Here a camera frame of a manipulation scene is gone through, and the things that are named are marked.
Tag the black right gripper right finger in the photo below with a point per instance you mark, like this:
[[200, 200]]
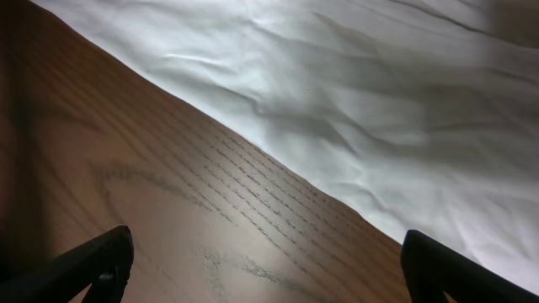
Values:
[[435, 273]]

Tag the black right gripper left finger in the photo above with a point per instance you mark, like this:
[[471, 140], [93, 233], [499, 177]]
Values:
[[101, 266]]

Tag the white t-shirt black print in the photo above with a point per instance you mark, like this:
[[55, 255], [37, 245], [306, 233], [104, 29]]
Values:
[[417, 114]]

